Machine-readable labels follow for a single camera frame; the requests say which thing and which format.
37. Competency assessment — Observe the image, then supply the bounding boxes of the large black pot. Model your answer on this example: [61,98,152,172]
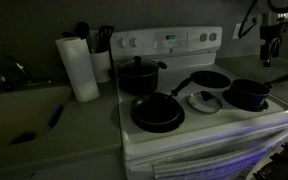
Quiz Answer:
[117,59,168,94]

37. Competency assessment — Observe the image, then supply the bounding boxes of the blue handled brush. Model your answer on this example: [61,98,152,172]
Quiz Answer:
[47,104,65,129]

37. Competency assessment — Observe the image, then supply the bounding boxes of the metal faucet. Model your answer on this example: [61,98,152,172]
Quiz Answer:
[0,54,52,93]

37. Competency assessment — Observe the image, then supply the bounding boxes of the white utensil holder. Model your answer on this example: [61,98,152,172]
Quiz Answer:
[89,49,113,84]

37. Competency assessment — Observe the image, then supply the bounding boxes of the black equipment stand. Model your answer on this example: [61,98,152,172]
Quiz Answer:
[252,141,288,180]

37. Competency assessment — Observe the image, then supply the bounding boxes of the small black saucepan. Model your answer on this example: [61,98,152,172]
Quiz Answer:
[229,72,288,109]

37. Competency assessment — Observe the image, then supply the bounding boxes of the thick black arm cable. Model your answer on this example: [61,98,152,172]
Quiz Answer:
[267,0,288,14]

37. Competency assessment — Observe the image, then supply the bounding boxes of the right black stove burner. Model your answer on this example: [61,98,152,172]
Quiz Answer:
[130,77,193,129]

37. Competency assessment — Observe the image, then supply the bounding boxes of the white electric stove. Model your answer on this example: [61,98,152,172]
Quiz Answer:
[109,26,288,180]

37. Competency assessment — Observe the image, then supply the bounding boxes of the large pot lid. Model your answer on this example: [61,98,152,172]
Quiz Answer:
[117,55,160,77]

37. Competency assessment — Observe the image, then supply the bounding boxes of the coil burner under frying pan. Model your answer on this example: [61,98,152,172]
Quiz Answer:
[131,106,186,134]

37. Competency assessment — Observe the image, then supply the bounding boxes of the black slotted spatula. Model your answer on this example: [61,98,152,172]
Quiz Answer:
[96,25,115,53]

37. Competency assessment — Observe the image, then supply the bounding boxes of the bare black coil burner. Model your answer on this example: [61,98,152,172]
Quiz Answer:
[189,70,232,89]

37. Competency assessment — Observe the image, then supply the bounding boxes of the striped dish towel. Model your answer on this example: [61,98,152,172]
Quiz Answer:
[152,146,272,180]

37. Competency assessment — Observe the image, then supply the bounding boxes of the dark object in sink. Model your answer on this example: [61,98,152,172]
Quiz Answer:
[9,131,37,146]

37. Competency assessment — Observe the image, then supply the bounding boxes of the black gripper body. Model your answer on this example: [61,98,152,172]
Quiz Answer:
[259,24,288,44]

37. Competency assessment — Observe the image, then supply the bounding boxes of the pale kitchen sink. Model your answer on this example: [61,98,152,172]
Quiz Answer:
[0,84,73,151]

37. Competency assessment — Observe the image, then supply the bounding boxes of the white paper towel roll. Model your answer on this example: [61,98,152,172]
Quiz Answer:
[54,36,101,103]

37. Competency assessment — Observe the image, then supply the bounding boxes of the black spoon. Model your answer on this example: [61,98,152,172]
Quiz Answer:
[74,21,94,53]

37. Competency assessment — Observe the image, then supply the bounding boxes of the glass lid with black knob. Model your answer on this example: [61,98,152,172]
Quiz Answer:
[187,90,224,114]

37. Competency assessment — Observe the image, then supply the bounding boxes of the white wall outlet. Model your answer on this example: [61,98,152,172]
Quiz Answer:
[232,22,245,40]

